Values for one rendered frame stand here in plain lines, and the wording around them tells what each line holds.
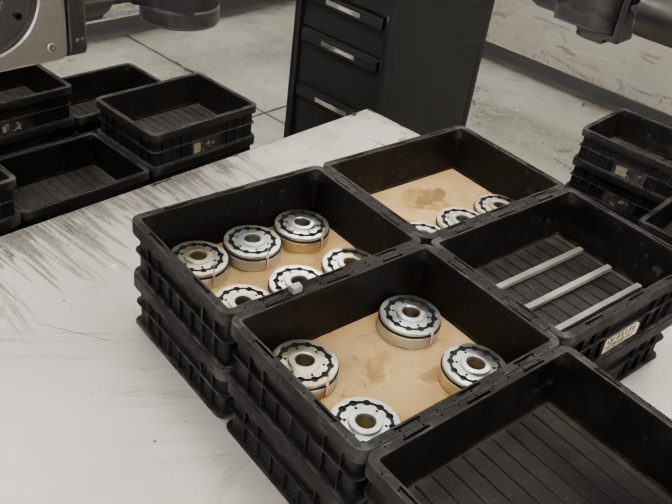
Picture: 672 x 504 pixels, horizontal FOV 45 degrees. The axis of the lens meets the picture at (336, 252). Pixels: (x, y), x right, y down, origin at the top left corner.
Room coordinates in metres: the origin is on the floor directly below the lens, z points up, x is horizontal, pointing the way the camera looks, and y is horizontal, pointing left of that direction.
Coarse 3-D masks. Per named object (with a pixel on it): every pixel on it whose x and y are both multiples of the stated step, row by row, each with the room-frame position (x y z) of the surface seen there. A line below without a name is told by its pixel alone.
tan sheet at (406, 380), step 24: (336, 336) 0.99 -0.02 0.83; (360, 336) 1.00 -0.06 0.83; (456, 336) 1.04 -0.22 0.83; (360, 360) 0.94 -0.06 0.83; (384, 360) 0.95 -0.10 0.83; (408, 360) 0.96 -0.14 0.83; (432, 360) 0.97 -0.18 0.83; (336, 384) 0.88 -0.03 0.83; (360, 384) 0.89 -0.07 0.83; (384, 384) 0.90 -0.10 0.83; (408, 384) 0.91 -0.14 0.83; (432, 384) 0.91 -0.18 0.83; (408, 408) 0.86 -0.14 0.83
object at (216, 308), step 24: (312, 168) 1.35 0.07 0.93; (216, 192) 1.21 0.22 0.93; (240, 192) 1.23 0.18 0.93; (144, 216) 1.11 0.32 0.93; (384, 216) 1.22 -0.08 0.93; (144, 240) 1.06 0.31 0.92; (168, 264) 1.00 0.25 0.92; (360, 264) 1.06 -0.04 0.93; (192, 288) 0.95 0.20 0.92; (216, 312) 0.90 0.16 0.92; (240, 312) 0.90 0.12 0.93
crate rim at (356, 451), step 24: (384, 264) 1.07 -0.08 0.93; (456, 264) 1.10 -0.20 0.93; (312, 288) 0.98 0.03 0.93; (480, 288) 1.04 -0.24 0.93; (264, 312) 0.91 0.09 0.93; (240, 336) 0.85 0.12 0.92; (552, 336) 0.95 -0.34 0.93; (264, 360) 0.81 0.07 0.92; (528, 360) 0.88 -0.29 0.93; (288, 384) 0.77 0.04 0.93; (480, 384) 0.82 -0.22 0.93; (312, 408) 0.73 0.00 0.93; (432, 408) 0.76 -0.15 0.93; (336, 432) 0.70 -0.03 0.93; (384, 432) 0.71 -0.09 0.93; (360, 456) 0.67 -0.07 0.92
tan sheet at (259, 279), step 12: (336, 240) 1.27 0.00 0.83; (288, 252) 1.21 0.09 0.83; (324, 252) 1.22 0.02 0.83; (276, 264) 1.16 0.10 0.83; (288, 264) 1.17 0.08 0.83; (300, 264) 1.17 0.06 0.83; (312, 264) 1.18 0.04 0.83; (228, 276) 1.11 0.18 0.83; (240, 276) 1.11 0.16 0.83; (252, 276) 1.12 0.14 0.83; (264, 276) 1.12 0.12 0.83; (216, 288) 1.07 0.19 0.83; (264, 288) 1.09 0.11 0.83
